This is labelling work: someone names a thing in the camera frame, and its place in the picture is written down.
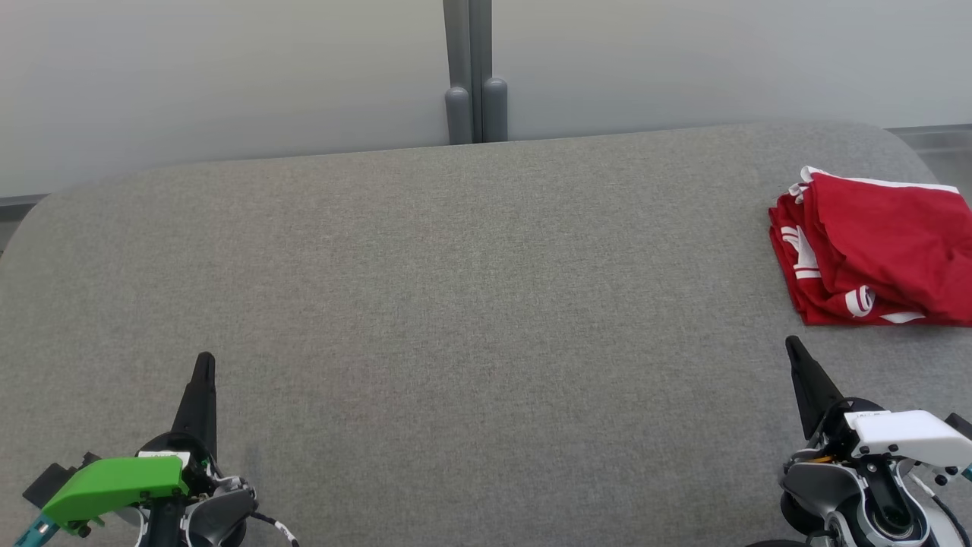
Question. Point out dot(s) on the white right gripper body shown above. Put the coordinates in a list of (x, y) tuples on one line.
[(904, 429)]

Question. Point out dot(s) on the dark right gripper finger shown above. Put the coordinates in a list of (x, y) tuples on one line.
[(816, 395)]

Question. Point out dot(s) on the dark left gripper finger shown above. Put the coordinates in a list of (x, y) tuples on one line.
[(201, 403)]

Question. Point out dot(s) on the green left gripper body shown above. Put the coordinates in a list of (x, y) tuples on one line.
[(114, 482)]

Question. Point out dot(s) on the red Bulls basketball jersey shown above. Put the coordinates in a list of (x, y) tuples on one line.
[(790, 285)]

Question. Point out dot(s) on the red shorts white side stripe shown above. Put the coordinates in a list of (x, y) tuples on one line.
[(896, 243)]

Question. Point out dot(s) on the grey fabric sofa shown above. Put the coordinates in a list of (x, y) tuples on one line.
[(456, 304)]

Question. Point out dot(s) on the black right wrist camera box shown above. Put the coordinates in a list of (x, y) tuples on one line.
[(963, 427)]

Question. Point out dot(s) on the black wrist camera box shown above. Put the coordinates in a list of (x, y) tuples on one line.
[(45, 480), (963, 427)]

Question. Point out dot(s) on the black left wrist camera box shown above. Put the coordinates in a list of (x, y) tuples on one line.
[(45, 480)]

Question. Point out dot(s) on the grey rounded cylinder post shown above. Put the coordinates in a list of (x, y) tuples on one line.
[(494, 106), (459, 114)]

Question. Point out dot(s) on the grey vertical partition frame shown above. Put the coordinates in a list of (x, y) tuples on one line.
[(469, 45)]

